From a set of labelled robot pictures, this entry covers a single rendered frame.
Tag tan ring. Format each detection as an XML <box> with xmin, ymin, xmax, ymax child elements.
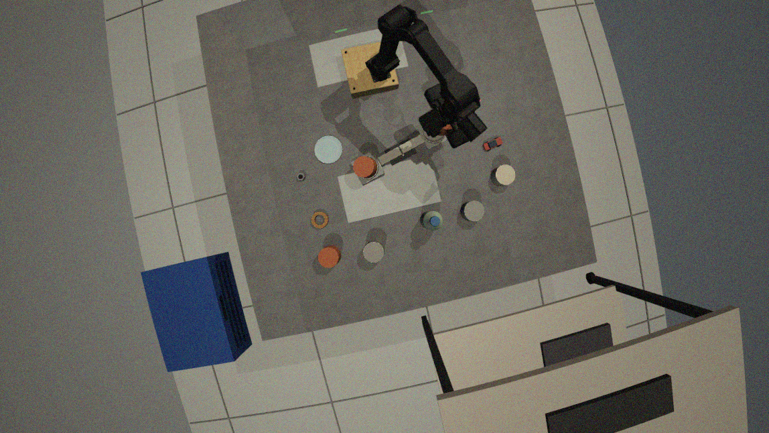
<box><xmin>311</xmin><ymin>212</ymin><xmax>328</xmax><ymax>229</ymax></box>

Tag cream balance beam with square pans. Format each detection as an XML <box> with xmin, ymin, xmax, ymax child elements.
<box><xmin>358</xmin><ymin>124</ymin><xmax>447</xmax><ymax>185</ymax></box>

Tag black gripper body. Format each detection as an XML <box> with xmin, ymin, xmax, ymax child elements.
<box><xmin>424</xmin><ymin>84</ymin><xmax>469</xmax><ymax>149</ymax></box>

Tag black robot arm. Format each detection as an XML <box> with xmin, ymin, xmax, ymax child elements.
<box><xmin>365</xmin><ymin>4</ymin><xmax>487</xmax><ymax>142</ymax></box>

